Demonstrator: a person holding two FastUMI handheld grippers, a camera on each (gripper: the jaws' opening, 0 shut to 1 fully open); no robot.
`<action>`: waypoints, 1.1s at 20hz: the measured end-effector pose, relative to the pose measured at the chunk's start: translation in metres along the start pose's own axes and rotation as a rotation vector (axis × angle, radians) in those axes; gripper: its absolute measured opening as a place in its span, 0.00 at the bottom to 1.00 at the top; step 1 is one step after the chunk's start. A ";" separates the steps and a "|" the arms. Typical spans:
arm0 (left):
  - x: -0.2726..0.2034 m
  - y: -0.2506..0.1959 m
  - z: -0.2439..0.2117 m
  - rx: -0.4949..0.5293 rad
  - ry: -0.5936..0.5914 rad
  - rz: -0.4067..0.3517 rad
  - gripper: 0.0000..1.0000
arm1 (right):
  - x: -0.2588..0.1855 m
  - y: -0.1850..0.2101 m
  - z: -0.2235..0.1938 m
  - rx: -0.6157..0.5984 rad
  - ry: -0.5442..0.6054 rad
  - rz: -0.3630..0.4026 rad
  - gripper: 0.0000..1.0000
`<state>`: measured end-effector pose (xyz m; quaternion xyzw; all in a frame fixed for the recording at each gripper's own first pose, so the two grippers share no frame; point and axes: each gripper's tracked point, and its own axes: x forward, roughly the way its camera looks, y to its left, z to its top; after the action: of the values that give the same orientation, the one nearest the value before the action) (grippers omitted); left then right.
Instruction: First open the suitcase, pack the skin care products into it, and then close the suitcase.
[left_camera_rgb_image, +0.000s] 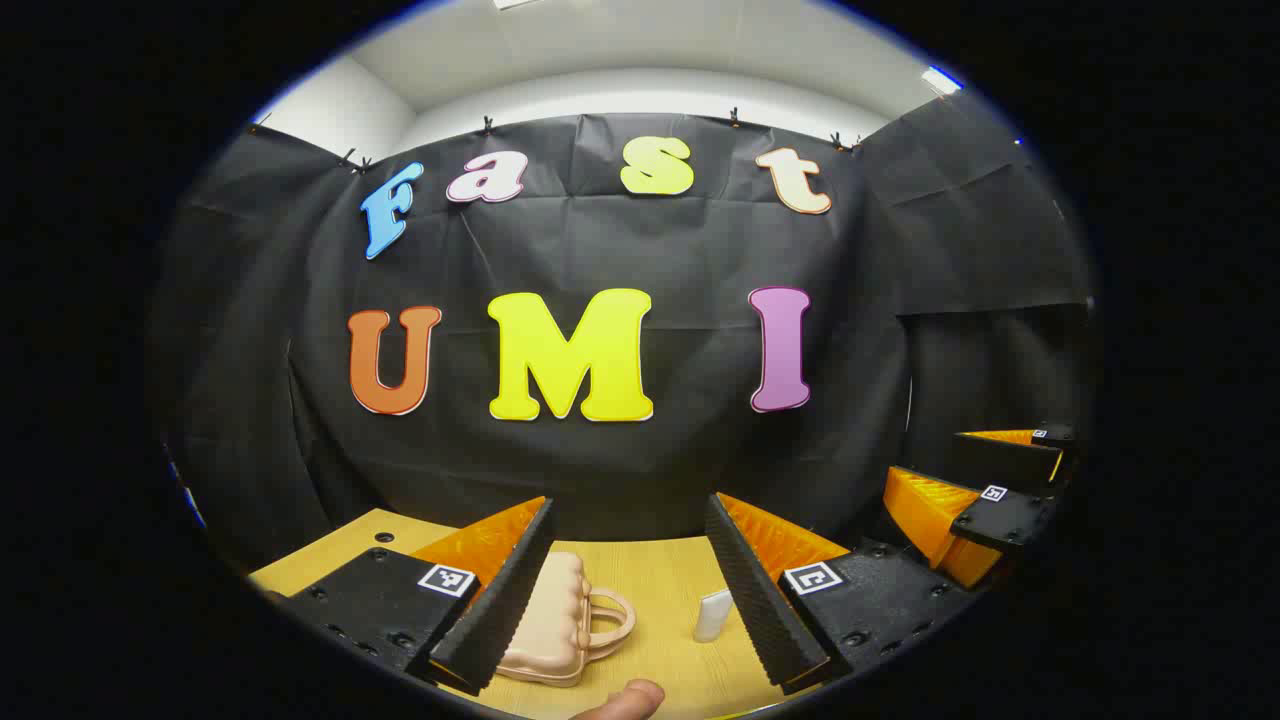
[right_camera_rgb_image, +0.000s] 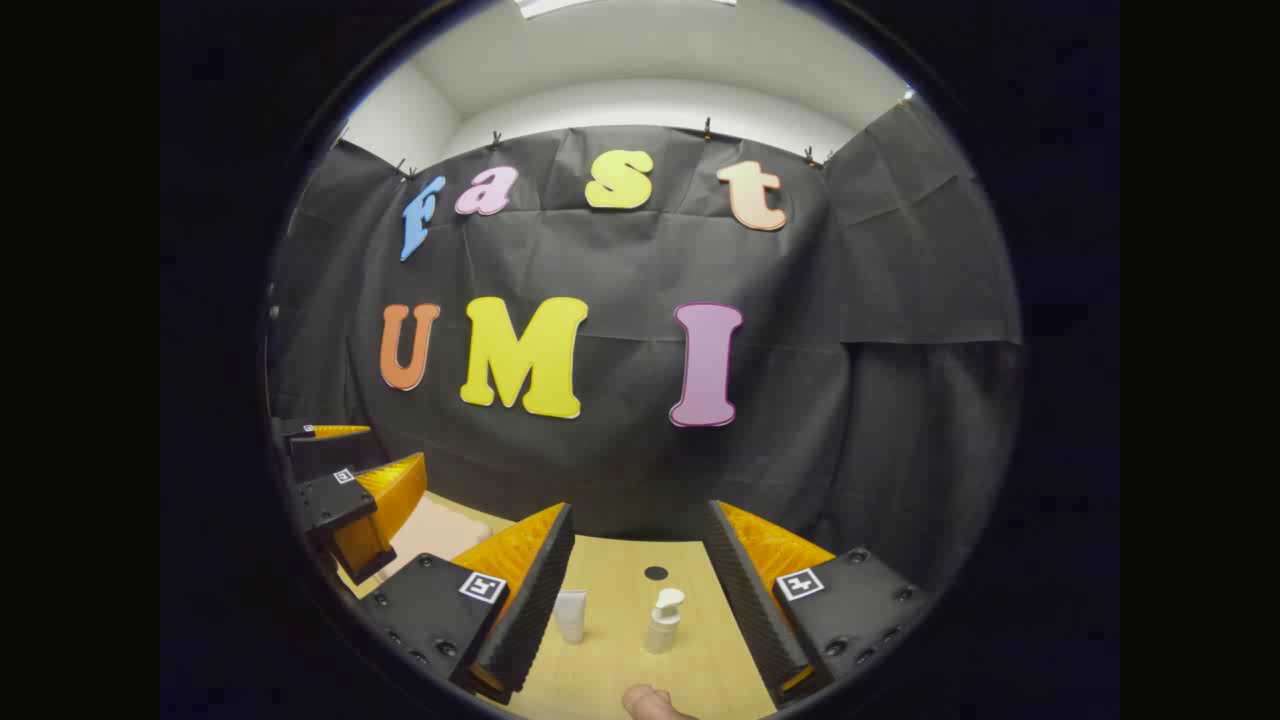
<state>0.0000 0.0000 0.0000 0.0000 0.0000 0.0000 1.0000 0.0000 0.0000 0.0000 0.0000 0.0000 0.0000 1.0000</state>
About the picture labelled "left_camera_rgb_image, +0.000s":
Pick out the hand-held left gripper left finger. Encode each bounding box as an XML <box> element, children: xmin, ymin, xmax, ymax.
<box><xmin>265</xmin><ymin>495</ymin><xmax>558</xmax><ymax>698</ymax></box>

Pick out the small pink suitcase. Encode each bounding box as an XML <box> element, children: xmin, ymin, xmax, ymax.
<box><xmin>493</xmin><ymin>550</ymin><xmax>638</xmax><ymax>688</ymax></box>

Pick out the white squeeze tube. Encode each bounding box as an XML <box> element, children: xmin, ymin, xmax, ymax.
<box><xmin>693</xmin><ymin>589</ymin><xmax>737</xmax><ymax>644</ymax></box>

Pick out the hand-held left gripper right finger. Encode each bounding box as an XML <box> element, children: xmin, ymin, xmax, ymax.
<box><xmin>703</xmin><ymin>492</ymin><xmax>981</xmax><ymax>696</ymax></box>

